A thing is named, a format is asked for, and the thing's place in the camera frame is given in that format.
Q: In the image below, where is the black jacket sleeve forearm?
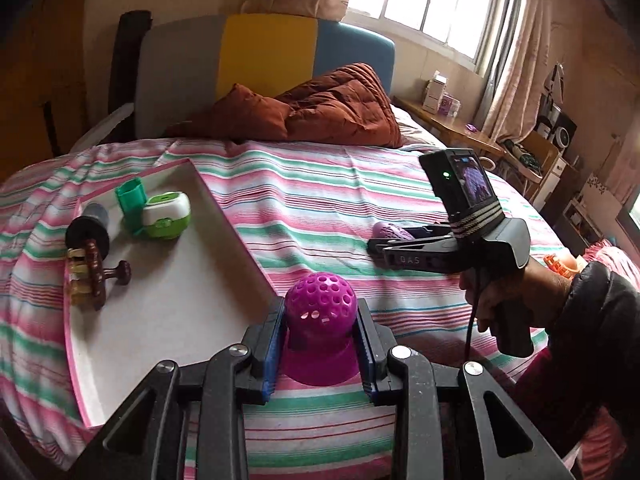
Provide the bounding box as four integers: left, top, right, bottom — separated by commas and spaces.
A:
512, 262, 639, 456

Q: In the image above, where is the person's right hand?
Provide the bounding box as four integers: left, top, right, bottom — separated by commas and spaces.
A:
459, 258, 572, 358

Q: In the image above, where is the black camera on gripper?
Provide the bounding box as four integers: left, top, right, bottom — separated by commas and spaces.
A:
419, 148, 506, 240

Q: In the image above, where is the black jar with clear cap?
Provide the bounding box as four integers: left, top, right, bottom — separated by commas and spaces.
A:
65, 203, 111, 259

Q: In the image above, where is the orange toy near hand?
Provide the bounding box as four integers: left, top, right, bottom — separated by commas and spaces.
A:
544, 252, 587, 280

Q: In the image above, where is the green white plastic container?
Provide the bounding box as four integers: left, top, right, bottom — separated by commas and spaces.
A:
115, 178, 191, 240

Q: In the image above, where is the brown studded roller toy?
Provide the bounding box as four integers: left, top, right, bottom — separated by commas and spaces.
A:
67, 238, 132, 311

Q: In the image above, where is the purple ridged toy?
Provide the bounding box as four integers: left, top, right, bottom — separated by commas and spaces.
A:
372, 221, 414, 240

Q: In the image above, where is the wooden bedside shelf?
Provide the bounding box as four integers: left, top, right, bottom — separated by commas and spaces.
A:
392, 96, 506, 162

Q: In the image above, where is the striped pink green bedspread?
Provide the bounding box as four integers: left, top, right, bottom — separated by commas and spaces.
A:
1, 139, 548, 472

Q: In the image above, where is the rust brown quilted duvet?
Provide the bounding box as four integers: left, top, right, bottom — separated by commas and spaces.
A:
164, 63, 401, 148

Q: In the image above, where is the magenta perforated ball cup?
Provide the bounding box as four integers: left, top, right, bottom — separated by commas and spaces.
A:
281, 272, 358, 387

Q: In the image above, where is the white tray with pink rim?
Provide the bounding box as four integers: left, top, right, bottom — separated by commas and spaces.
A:
63, 159, 277, 428

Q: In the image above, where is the grey yellow blue headboard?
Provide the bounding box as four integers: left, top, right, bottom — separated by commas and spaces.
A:
134, 14, 395, 139

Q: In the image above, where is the beige curtain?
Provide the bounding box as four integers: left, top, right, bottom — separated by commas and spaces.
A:
473, 0, 551, 143

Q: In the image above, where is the white box on shelf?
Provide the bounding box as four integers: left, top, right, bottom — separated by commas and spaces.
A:
422, 70, 447, 114

